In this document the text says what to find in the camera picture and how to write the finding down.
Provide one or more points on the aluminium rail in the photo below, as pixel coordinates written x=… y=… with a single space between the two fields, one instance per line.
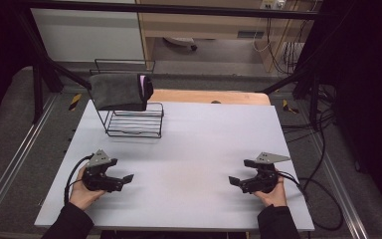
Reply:
x=340 y=186
x=16 y=156

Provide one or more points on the person's left hand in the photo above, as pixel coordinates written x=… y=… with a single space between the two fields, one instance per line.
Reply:
x=81 y=195

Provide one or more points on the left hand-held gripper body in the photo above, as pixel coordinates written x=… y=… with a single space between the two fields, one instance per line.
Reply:
x=96 y=181

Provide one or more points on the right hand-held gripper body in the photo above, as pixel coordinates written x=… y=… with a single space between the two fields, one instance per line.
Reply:
x=265 y=181

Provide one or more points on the person's right hand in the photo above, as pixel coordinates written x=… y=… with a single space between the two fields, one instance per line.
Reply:
x=277 y=197

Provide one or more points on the dark grey towel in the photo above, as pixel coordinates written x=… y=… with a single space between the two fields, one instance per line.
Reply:
x=116 y=91

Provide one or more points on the light wooden desk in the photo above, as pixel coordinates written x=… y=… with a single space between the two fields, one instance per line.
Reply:
x=195 y=28

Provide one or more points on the wooden table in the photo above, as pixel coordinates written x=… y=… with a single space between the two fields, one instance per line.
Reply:
x=212 y=97

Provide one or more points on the black metal frame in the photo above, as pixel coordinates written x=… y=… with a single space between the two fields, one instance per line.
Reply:
x=179 y=10

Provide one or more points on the chair base with caster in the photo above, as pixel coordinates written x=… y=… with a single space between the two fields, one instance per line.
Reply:
x=180 y=41

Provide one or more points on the yellow black tape strip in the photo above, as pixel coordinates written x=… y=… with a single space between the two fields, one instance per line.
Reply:
x=289 y=107
x=75 y=102

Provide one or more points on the white panel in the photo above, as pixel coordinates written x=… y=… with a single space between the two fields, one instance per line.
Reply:
x=86 y=35

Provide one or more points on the white power strip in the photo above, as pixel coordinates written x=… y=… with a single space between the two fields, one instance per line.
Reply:
x=272 y=4

